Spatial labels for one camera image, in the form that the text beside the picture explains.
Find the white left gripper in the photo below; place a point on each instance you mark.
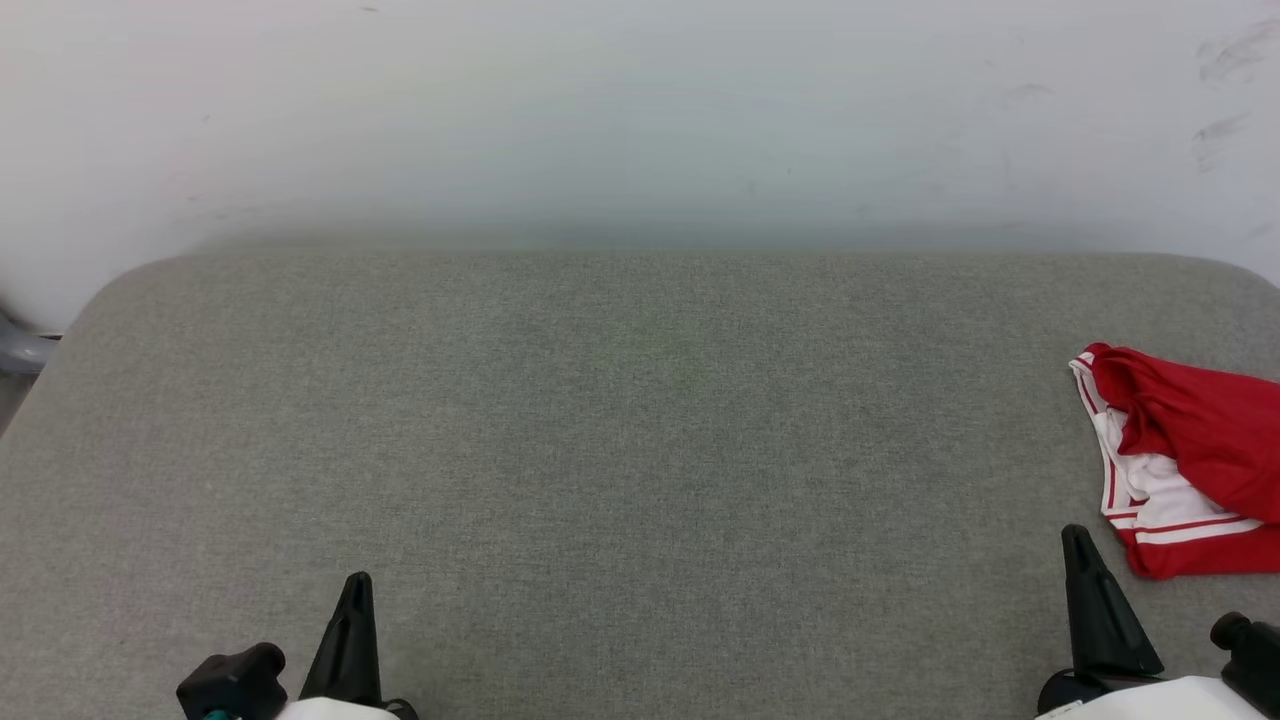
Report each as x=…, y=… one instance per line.
x=340, y=710

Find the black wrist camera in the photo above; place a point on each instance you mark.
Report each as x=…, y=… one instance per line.
x=1255, y=665
x=230, y=680

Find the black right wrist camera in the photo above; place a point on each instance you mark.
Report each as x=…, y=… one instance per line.
x=1255, y=665

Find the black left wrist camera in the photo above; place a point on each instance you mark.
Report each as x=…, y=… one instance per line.
x=230, y=680

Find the grey metal frame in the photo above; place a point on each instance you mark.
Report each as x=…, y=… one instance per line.
x=20, y=350

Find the red white basketball jersey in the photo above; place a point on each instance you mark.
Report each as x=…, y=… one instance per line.
x=1200, y=420

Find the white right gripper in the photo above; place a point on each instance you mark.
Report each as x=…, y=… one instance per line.
x=1150, y=700

